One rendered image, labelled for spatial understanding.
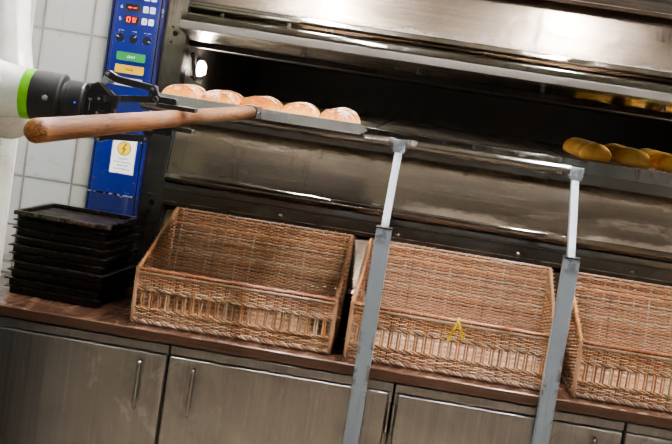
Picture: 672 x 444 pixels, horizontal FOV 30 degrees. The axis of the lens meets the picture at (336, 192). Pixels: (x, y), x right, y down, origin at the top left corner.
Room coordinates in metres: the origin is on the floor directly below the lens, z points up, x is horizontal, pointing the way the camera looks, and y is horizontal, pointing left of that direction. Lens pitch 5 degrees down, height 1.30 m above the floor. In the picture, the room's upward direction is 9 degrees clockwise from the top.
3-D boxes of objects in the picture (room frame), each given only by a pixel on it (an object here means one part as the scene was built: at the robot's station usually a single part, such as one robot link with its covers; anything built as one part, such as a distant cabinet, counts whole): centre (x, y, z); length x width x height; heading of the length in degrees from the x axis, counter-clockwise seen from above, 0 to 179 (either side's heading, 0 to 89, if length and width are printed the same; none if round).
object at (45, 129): (2.29, 0.30, 1.19); 1.71 x 0.03 x 0.03; 176
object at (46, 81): (2.27, 0.53, 1.19); 0.12 x 0.06 x 0.09; 176
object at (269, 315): (3.54, 0.21, 0.72); 0.56 x 0.49 x 0.28; 87
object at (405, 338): (3.49, -0.38, 0.72); 0.56 x 0.49 x 0.28; 85
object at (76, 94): (2.26, 0.46, 1.19); 0.09 x 0.07 x 0.08; 86
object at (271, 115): (3.41, 0.22, 1.19); 0.55 x 0.36 x 0.03; 86
